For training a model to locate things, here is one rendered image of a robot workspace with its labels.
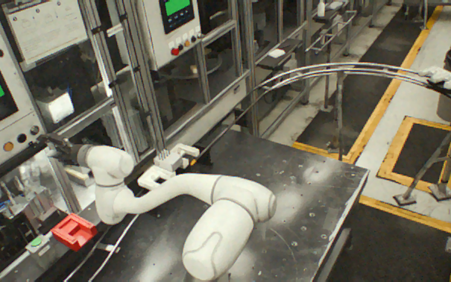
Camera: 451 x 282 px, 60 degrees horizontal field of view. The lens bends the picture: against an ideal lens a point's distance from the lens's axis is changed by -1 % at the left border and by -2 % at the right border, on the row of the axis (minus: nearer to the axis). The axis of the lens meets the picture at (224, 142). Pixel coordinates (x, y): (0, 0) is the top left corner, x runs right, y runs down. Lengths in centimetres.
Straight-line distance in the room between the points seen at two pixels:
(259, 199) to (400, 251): 193
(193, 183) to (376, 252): 188
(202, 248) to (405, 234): 219
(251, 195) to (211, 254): 21
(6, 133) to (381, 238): 236
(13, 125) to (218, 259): 101
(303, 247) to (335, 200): 37
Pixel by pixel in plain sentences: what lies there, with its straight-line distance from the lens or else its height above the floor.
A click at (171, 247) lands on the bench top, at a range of 205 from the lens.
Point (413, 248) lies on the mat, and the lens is 297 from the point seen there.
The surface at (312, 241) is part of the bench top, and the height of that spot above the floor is 68.
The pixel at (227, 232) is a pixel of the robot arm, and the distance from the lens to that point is 102.
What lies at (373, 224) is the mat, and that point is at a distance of 305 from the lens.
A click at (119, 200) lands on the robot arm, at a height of 128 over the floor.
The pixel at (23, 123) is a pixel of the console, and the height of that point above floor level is 147.
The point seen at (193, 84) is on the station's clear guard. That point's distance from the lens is 248.
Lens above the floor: 223
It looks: 36 degrees down
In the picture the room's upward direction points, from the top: 7 degrees counter-clockwise
